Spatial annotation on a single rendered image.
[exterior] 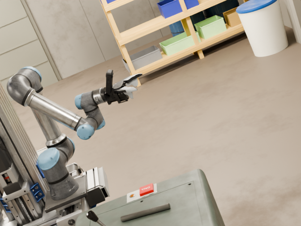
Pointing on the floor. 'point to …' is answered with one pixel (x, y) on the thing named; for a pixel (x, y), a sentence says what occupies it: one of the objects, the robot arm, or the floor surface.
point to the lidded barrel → (263, 26)
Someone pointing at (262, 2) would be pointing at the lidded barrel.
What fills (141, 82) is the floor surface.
